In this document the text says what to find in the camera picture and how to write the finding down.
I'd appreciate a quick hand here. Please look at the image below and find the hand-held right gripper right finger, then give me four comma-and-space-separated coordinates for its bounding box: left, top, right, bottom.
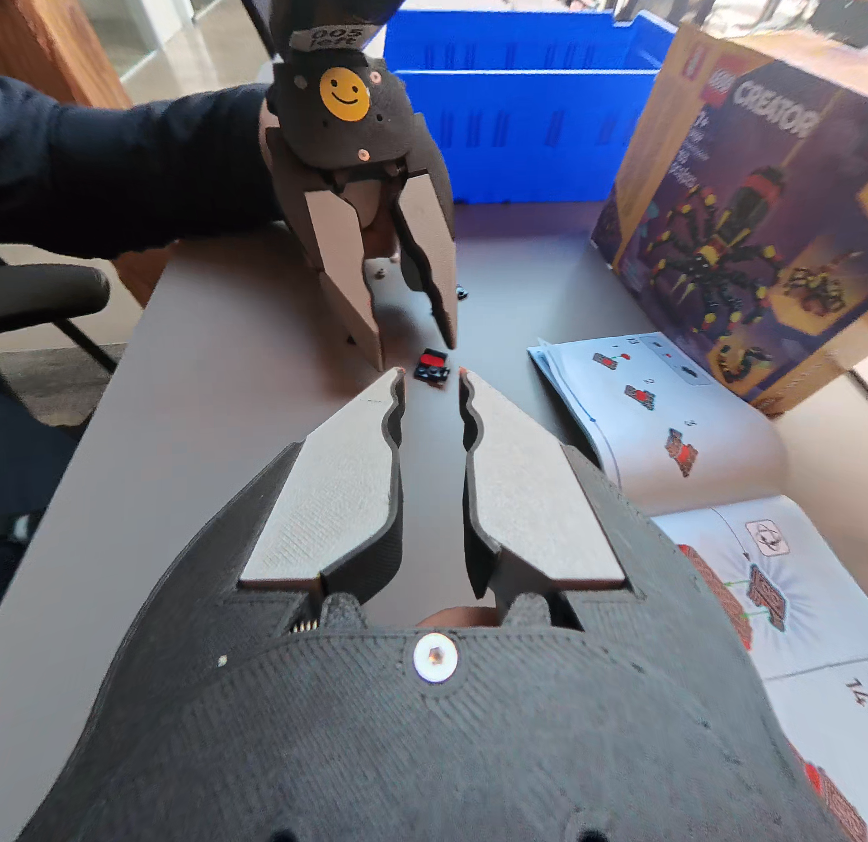
458, 369, 627, 600

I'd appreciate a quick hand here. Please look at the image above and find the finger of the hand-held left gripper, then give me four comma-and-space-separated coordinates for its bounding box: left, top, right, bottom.
304, 187, 385, 374
393, 172, 460, 352

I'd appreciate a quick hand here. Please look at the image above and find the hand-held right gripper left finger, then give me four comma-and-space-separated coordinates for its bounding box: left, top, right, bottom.
239, 366, 406, 604

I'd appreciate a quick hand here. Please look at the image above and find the small red black lego assembly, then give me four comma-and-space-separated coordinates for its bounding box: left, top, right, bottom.
413, 347, 453, 389

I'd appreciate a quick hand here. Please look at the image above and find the person's left forearm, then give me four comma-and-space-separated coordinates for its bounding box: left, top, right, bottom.
0, 76, 286, 261

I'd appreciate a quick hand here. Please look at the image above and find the lego instruction booklet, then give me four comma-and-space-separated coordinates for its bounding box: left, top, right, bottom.
528, 332, 868, 842

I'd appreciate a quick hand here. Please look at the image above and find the purple lego set box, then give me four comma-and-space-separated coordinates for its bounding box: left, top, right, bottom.
590, 21, 868, 417

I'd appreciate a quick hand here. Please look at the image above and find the blue plastic bin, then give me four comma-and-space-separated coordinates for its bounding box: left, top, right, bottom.
383, 8, 679, 205

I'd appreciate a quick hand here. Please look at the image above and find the black office chair armrest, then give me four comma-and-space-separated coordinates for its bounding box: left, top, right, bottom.
0, 262, 120, 376

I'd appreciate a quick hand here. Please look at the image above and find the person's dark trouser leg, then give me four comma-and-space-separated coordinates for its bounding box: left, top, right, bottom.
0, 386, 80, 600

